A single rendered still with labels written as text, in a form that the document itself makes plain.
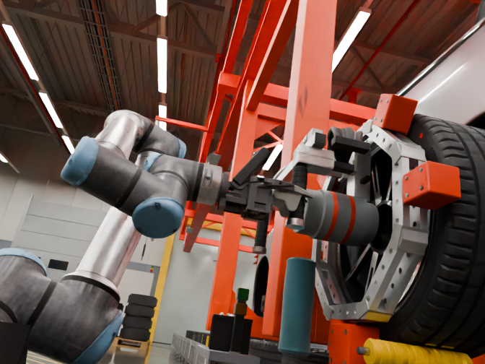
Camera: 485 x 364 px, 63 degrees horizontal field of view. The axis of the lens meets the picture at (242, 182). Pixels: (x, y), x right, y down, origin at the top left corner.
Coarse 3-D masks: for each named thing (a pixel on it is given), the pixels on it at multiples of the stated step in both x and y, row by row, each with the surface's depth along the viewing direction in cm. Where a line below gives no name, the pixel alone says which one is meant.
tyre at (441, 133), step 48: (432, 144) 93; (480, 144) 92; (480, 192) 83; (432, 240) 86; (480, 240) 81; (432, 288) 83; (480, 288) 83; (384, 336) 97; (432, 336) 88; (480, 336) 88
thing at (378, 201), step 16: (384, 160) 125; (384, 176) 131; (384, 192) 118; (384, 208) 117; (384, 224) 119; (384, 240) 117; (352, 256) 133; (368, 256) 119; (352, 272) 125; (368, 272) 131; (416, 272) 89; (352, 288) 123; (400, 304) 94
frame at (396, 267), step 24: (384, 144) 99; (408, 144) 93; (408, 168) 89; (336, 192) 135; (408, 216) 85; (408, 240) 83; (384, 264) 88; (408, 264) 86; (336, 288) 120; (384, 288) 88; (336, 312) 106; (360, 312) 93; (384, 312) 90
